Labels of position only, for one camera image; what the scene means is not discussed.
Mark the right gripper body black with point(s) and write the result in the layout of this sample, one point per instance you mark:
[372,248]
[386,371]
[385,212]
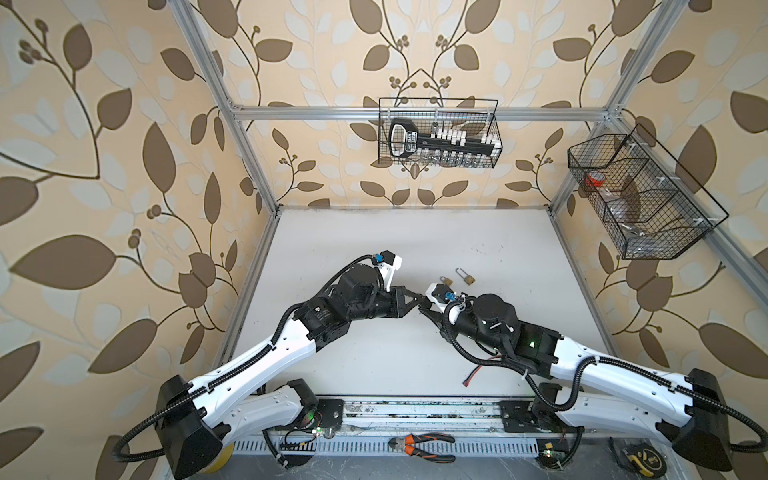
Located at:
[464,325]

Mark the yellow black tape measure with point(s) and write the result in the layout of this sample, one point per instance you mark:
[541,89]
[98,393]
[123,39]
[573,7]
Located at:
[641,458]

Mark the black wire basket back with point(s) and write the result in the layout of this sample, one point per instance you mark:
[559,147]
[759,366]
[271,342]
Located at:
[475,116]

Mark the yellow tape roll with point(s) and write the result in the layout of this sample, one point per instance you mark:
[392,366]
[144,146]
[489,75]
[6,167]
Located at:
[221,460]

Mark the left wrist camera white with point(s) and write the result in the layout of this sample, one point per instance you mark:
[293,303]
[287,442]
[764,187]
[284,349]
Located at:
[386,264]

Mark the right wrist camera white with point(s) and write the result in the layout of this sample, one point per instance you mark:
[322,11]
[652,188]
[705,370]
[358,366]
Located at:
[441,298]

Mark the black wire basket right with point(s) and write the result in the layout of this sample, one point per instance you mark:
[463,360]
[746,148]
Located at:
[653,206]

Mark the brass padlock long shackle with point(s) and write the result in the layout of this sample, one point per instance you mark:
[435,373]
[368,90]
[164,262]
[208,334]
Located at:
[467,278]

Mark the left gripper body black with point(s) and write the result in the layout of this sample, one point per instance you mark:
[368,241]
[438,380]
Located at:
[389,303]

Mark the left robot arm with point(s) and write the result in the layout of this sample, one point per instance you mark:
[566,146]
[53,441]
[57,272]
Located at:
[194,421]

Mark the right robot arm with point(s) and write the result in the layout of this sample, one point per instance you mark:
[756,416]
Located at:
[689,410]

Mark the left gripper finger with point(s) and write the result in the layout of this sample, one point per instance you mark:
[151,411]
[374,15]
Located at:
[407,308]
[412,297]

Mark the black wire basket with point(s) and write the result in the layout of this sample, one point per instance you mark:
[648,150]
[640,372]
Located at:
[653,206]
[475,116]

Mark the socket set black holder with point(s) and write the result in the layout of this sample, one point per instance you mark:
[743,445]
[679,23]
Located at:
[404,139]

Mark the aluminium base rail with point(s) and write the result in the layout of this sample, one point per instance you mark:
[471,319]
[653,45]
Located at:
[360,426]

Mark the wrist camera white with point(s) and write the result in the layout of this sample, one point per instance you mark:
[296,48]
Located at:
[386,264]
[441,298]

